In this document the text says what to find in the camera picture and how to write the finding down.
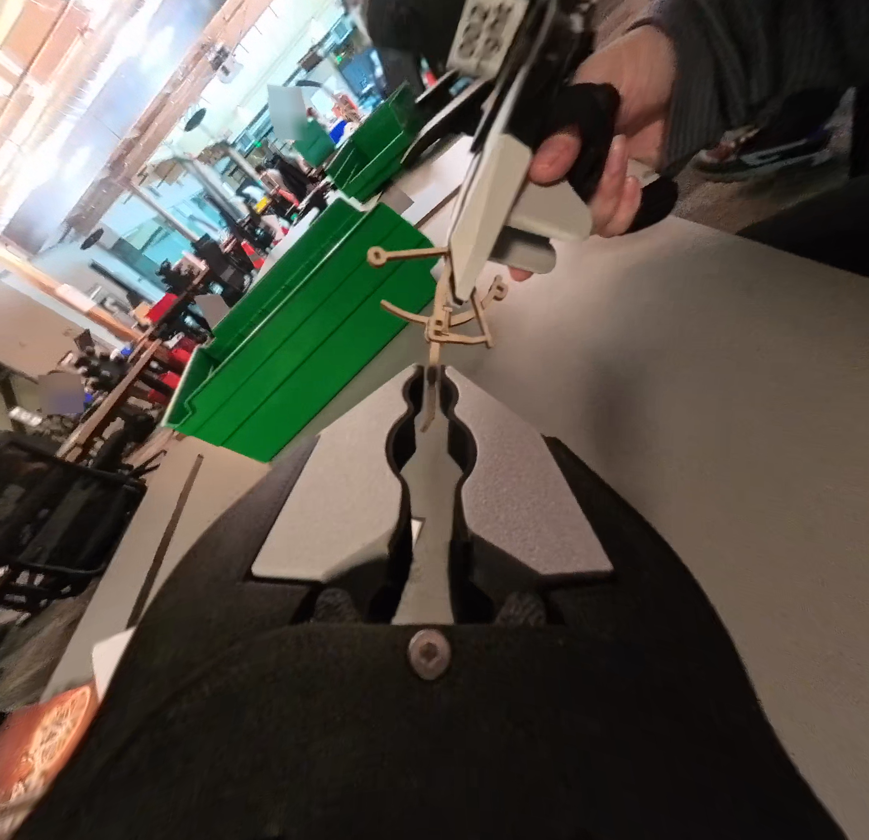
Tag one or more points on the person's right hand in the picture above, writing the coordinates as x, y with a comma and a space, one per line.
638, 93

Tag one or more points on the thin wooden model part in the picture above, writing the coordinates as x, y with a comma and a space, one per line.
429, 405

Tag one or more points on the long wooden workbench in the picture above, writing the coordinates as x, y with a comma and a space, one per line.
136, 351

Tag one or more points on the person's right forearm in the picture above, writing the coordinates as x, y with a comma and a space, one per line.
747, 39

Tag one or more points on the black chair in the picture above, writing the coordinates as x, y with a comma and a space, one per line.
61, 514

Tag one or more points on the green plastic bin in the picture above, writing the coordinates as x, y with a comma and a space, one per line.
380, 147
316, 149
285, 378

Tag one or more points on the wooden model frame part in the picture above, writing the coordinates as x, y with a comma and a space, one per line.
441, 321

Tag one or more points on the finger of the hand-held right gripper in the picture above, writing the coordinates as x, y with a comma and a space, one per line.
506, 195
468, 229

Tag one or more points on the person's shoe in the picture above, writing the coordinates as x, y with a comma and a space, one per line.
767, 154

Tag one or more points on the white instruction booklet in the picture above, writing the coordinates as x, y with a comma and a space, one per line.
112, 663

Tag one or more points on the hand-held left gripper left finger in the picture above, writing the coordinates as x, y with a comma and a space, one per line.
319, 514

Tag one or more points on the red-orange cardboard box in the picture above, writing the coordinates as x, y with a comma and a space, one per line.
41, 745

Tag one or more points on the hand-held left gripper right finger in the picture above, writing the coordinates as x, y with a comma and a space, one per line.
529, 514

